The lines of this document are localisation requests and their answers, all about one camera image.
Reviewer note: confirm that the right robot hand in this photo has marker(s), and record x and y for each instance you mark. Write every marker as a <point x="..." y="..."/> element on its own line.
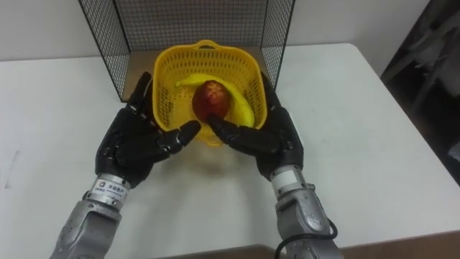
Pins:
<point x="273" y="138"/>

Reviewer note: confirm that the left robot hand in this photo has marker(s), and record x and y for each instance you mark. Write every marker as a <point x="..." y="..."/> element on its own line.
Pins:
<point x="127" y="142"/>

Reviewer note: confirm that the yellow plastic basket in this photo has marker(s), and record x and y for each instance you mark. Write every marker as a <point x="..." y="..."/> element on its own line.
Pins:
<point x="212" y="64"/>

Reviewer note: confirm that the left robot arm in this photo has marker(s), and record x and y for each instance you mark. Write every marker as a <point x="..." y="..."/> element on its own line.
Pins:
<point x="91" y="216"/>

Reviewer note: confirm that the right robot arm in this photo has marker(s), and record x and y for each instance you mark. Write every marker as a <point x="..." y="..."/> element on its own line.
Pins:
<point x="302" y="212"/>

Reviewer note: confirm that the yellow banana soft toy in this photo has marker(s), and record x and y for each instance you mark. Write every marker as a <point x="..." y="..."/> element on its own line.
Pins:
<point x="241" y="106"/>

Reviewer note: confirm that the red strawberry soft toy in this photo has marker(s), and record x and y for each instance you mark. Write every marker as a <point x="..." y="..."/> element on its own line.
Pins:
<point x="210" y="100"/>

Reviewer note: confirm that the white table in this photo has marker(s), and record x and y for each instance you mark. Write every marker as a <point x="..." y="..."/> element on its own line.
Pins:
<point x="359" y="151"/>

